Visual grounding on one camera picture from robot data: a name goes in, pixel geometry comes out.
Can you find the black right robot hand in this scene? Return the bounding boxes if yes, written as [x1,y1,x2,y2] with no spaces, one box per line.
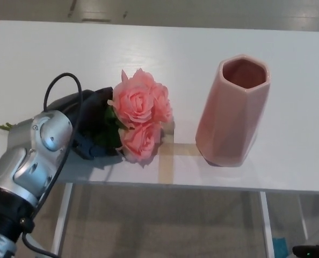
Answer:
[292,244,319,258]

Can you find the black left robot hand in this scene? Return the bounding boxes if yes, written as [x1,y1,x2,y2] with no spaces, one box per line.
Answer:
[46,85,123,161]

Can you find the pink artificial rose bouquet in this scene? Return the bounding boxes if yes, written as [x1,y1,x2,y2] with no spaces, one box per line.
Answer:
[0,68,173,169]

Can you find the pink faceted ceramic vase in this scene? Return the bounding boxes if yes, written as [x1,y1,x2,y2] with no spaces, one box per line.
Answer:
[195,54,272,167]

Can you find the blue floor tape patch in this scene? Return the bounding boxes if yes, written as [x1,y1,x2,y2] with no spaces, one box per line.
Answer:
[273,236,288,256]

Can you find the thin white table leg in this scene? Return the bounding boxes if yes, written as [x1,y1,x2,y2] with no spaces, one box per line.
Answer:
[296,195,310,240]

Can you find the long beige masking tape strip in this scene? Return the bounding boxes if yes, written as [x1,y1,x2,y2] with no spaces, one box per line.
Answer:
[158,128,175,184]

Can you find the short beige masking tape strip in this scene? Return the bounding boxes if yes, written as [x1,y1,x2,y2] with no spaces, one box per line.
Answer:
[161,143,201,156]

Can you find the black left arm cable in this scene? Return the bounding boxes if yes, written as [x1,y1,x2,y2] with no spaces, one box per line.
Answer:
[21,71,84,258]

